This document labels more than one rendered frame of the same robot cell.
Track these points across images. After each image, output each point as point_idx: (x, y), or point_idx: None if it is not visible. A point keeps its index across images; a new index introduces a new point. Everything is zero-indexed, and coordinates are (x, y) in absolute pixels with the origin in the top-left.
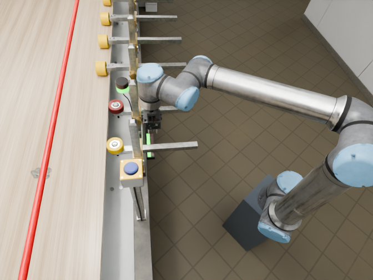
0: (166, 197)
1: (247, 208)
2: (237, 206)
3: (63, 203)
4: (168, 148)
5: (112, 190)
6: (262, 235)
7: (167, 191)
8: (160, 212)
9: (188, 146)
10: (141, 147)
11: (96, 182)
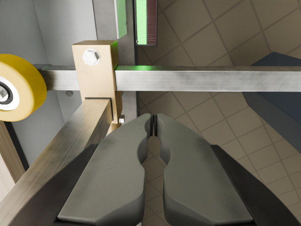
0: (169, 27)
1: (297, 128)
2: (278, 108)
3: None
4: (205, 90)
5: (71, 95)
6: (288, 139)
7: (171, 17)
8: (157, 49)
9: (278, 91)
10: (110, 87)
11: (2, 196)
